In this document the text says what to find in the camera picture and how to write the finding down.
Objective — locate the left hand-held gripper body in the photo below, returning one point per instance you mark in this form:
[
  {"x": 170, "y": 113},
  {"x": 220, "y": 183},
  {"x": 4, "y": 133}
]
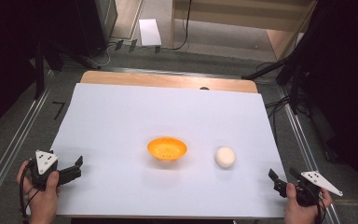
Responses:
[{"x": 43, "y": 174}]

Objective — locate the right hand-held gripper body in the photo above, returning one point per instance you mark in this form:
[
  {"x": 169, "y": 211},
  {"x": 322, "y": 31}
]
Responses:
[{"x": 310, "y": 188}]

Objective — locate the white round bun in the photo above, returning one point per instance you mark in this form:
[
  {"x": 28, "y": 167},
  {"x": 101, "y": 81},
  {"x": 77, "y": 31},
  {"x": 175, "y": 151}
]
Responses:
[{"x": 225, "y": 157}]

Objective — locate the orange plastic bowl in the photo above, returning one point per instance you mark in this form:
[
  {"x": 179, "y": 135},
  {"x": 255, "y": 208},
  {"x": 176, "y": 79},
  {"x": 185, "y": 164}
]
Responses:
[{"x": 167, "y": 149}]

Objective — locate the person's right hand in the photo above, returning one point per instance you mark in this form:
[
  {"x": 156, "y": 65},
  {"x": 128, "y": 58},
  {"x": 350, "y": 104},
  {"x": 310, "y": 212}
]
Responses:
[{"x": 298, "y": 211}]

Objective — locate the person's left hand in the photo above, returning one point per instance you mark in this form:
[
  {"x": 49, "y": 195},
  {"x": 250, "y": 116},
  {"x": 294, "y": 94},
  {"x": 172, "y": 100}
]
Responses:
[{"x": 42, "y": 202}]

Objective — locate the white paper sheet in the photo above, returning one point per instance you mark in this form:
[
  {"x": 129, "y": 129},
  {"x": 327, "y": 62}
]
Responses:
[{"x": 136, "y": 118}]

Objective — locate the black metal stand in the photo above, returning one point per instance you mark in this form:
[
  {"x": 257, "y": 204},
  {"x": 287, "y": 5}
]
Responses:
[
  {"x": 292, "y": 74},
  {"x": 38, "y": 71}
]

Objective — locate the wooden table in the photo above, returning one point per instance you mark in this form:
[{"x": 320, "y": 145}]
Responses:
[{"x": 167, "y": 80}]

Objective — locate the black cabinet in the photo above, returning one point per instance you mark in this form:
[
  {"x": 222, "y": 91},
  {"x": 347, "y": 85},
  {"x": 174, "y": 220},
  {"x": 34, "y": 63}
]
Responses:
[{"x": 90, "y": 21}]

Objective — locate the white flat board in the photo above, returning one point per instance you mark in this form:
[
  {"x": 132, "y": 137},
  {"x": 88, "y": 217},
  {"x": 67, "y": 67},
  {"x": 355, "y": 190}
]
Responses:
[{"x": 149, "y": 32}]

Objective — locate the silver metal rail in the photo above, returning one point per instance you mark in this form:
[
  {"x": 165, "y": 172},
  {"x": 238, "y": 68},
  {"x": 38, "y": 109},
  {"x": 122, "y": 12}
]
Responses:
[
  {"x": 9, "y": 149},
  {"x": 304, "y": 146}
]

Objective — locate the light wooden furniture frame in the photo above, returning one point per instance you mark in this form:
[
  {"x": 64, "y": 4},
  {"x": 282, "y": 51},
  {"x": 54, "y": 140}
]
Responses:
[{"x": 230, "y": 15}]

